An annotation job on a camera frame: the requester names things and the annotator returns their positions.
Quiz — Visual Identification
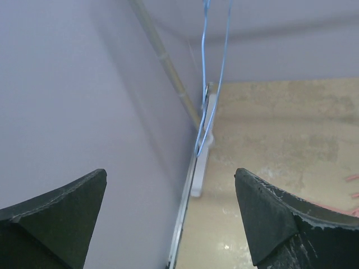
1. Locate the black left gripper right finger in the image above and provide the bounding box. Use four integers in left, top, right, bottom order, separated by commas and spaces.
234, 168, 358, 269

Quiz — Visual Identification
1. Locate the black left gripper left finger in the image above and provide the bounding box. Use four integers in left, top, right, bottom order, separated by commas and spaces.
1, 169, 107, 268

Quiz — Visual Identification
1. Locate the blue wire hanger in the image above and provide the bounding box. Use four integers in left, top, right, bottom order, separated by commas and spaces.
194, 1, 233, 157

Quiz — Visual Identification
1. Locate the white clothes rack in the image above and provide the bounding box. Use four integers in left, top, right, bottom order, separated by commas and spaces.
129, 1, 215, 197

